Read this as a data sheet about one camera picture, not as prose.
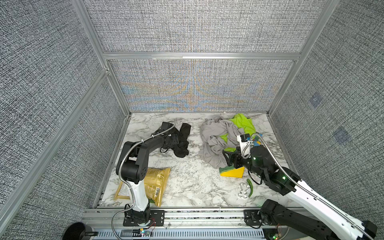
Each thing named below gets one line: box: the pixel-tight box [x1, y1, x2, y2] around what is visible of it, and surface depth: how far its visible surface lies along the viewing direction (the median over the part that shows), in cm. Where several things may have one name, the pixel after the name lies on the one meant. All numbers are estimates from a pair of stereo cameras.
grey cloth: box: [199, 116, 245, 169], surface depth 98 cm
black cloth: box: [160, 121, 192, 158], surface depth 96 cm
